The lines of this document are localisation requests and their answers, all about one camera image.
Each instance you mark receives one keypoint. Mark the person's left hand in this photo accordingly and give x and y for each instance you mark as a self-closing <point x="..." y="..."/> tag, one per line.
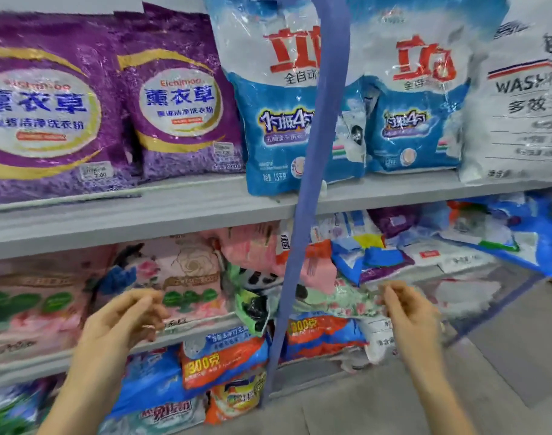
<point x="122" y="330"/>

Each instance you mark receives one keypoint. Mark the person's right hand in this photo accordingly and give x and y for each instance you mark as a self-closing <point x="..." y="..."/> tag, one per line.
<point x="416" y="326"/>

